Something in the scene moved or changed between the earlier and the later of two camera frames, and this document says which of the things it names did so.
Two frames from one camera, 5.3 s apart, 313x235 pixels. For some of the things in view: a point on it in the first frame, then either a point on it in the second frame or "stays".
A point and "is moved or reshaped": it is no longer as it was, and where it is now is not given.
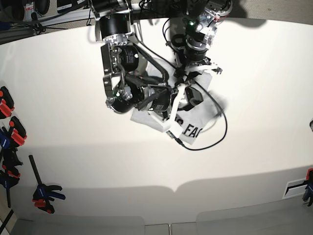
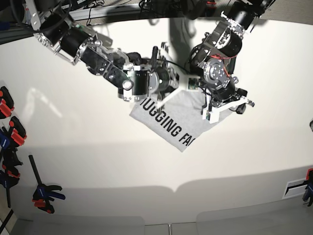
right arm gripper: (196, 48) to (227, 92)
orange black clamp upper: (7, 104) stays
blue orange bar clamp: (43, 195) stays
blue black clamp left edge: (9, 164) stays
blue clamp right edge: (308, 194) stays
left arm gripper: (156, 98) to (163, 80)
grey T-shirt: (196, 119) is moved or reshaped
